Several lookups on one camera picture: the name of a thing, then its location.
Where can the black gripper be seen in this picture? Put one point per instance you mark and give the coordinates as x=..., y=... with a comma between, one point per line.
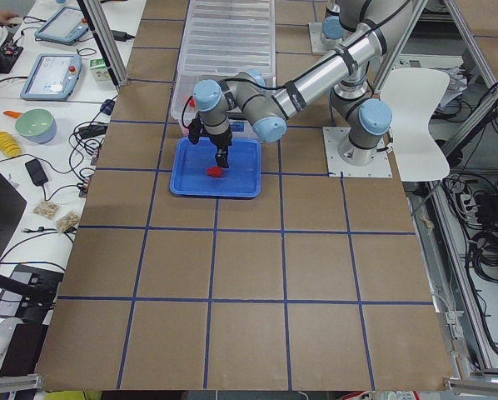
x=220, y=141

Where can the clear plastic box lid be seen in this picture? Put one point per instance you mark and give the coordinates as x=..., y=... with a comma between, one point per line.
x=226, y=37

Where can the clear plastic storage box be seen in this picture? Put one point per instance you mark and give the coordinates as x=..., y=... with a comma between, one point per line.
x=199, y=87

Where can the blue plastic tray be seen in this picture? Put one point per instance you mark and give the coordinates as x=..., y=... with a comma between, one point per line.
x=195, y=172

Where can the green white carton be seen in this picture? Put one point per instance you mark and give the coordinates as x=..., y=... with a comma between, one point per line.
x=99, y=70

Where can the teach pendant tablet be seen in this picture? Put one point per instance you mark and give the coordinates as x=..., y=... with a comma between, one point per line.
x=66, y=27
x=53, y=77

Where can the green bowl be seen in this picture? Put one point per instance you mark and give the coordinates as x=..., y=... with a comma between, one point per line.
x=37, y=125

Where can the black power adapter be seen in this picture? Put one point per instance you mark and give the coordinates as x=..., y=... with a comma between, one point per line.
x=36, y=172

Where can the white chair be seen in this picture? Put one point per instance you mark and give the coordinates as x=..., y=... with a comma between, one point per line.
x=413, y=95

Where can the yellow toy corn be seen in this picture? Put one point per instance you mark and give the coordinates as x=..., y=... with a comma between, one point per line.
x=9, y=145

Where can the toy carrot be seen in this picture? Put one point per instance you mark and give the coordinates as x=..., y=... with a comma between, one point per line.
x=12, y=114

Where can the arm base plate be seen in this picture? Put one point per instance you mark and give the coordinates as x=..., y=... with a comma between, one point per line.
x=344, y=160
x=320, y=37

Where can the aluminium frame post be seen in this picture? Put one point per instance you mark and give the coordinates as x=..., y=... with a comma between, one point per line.
x=101, y=31

